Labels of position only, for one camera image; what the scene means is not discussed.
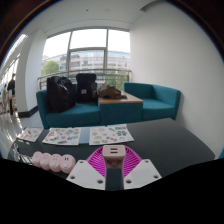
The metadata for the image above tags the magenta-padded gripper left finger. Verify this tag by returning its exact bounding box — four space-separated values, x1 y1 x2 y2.
65 146 108 191

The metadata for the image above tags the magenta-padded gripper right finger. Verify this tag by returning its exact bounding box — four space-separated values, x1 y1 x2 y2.
122 147 163 187

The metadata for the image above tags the pink charger block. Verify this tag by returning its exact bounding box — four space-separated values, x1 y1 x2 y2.
102 144 127 171

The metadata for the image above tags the pink power strip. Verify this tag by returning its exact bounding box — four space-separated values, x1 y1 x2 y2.
31 150 77 175

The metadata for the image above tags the colourful sticker sheet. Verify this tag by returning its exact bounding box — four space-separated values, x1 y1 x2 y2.
88 124 135 147
41 126 82 147
17 127 44 144

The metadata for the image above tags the teal sofa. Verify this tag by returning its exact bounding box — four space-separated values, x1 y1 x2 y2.
35 82 182 130

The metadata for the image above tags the wooden sofa table top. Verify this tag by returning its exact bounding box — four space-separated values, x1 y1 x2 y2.
98 92 144 106

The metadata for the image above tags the glossy black backpack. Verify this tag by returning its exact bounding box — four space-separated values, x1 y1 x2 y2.
46 75 77 114

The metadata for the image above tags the brown jacket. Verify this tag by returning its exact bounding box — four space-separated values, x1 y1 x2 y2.
95 83 128 100

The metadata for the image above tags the black backpack with label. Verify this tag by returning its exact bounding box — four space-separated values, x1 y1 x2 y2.
75 73 98 104

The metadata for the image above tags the metal window railing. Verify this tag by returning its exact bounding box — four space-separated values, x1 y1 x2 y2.
37 68 133 91

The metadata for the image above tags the white power strip cable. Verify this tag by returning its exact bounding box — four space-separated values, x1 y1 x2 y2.
11 142 34 166

